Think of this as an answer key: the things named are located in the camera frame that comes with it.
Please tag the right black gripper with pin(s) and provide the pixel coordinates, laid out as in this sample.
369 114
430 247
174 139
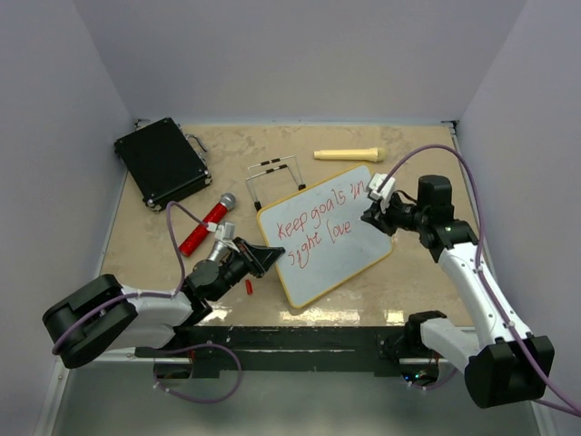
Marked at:
376 215

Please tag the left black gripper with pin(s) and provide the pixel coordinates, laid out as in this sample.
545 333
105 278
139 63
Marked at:
257 259

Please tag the red marker cap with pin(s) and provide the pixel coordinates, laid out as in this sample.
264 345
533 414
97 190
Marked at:
249 286

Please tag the yellow framed whiteboard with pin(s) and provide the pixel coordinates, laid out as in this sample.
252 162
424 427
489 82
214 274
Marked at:
325 241

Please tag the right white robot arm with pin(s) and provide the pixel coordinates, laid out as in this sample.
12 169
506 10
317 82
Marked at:
504 362

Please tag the silver toy microphone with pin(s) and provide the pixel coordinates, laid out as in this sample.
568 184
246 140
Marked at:
219 251

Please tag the cream toy microphone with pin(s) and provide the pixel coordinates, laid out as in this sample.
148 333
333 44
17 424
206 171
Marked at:
373 155

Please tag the red glitter toy microphone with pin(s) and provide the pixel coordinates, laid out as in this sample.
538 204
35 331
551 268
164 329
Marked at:
226 203

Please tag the black carrying case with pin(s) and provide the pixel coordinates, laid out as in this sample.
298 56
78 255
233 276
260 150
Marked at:
163 163

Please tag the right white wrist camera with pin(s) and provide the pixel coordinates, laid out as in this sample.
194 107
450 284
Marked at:
380 189

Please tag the wire whiteboard stand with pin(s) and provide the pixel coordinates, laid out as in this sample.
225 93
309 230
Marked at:
273 171

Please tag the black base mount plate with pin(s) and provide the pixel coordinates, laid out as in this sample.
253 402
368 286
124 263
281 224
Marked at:
380 351

